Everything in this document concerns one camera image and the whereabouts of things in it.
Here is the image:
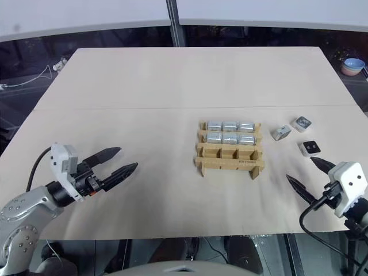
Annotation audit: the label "dark table leg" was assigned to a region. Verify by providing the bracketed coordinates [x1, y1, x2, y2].
[282, 233, 306, 276]

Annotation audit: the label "pink bowl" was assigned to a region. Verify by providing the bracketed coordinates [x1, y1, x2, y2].
[340, 64, 365, 77]

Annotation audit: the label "black floor cable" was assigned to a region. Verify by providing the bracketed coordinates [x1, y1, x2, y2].
[205, 237, 231, 261]

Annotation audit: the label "dark rounded shape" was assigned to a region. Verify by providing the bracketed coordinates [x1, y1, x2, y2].
[36, 240, 79, 276]
[226, 235, 271, 276]

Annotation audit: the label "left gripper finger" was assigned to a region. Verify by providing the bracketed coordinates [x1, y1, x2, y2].
[83, 147, 122, 171]
[101, 162, 140, 192]

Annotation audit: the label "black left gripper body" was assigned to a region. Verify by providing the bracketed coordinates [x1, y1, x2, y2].
[70, 160, 107, 198]

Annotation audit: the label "grey cube top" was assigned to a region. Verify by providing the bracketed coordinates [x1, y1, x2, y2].
[290, 115, 313, 133]

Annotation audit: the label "grey cube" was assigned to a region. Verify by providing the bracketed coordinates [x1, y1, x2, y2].
[290, 115, 313, 133]
[271, 124, 293, 143]

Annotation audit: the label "blue bowl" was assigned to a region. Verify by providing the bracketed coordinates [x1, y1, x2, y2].
[343, 57, 367, 72]

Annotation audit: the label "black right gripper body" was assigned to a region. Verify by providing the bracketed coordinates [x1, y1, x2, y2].
[316, 182, 342, 209]

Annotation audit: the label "wooden slotted rack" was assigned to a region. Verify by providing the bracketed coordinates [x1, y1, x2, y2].
[194, 118, 266, 181]

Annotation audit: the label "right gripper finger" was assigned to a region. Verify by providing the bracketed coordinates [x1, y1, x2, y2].
[309, 156, 337, 174]
[285, 173, 317, 206]

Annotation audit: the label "white floor cable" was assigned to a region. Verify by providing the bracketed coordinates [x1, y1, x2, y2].
[0, 64, 54, 90]

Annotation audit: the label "dark vertical post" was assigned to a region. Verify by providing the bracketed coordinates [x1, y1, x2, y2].
[166, 0, 185, 48]

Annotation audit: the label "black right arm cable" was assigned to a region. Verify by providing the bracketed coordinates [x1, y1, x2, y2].
[298, 189, 365, 276]

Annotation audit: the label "white plug adapter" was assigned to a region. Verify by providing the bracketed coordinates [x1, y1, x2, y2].
[52, 58, 68, 71]

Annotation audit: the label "white cube black face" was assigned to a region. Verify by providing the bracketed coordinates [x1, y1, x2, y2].
[298, 139, 321, 158]

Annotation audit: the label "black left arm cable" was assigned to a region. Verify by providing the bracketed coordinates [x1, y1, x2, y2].
[26, 146, 53, 193]

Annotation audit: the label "grey rounded robot body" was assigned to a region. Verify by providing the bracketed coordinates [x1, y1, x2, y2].
[122, 259, 260, 276]

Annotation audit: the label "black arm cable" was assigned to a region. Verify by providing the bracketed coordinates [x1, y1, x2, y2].
[26, 146, 53, 193]
[298, 189, 365, 276]

